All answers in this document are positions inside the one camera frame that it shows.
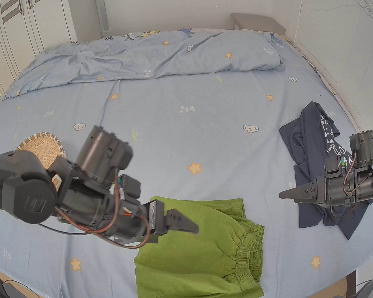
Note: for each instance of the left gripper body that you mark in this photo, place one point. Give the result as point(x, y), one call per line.
point(93, 209)

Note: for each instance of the dark blue printed T-shirt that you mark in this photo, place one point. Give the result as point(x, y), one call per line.
point(310, 141)

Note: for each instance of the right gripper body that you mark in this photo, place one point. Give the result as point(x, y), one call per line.
point(335, 192)

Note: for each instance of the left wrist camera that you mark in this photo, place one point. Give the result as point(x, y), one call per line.
point(130, 186)

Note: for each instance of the green shorts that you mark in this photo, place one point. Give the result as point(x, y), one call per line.
point(199, 259)

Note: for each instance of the white wardrobe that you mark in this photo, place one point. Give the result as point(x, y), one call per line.
point(34, 11)

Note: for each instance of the grey bedside table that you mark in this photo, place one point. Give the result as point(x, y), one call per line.
point(258, 22)

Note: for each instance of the pale blue quilt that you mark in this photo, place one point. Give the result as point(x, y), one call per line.
point(143, 54)

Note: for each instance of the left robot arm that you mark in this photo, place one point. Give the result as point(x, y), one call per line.
point(28, 197)

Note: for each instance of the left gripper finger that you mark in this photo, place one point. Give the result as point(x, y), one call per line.
point(180, 222)

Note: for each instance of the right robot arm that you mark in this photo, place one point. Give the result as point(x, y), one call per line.
point(362, 147)

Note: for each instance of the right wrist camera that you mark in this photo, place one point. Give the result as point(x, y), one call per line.
point(334, 168)

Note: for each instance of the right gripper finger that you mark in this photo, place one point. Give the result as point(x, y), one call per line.
point(303, 191)
point(307, 201)

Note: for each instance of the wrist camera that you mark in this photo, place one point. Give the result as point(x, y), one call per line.
point(334, 168)
point(130, 186)

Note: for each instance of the round woven basket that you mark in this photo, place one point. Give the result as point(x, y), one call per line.
point(40, 147)

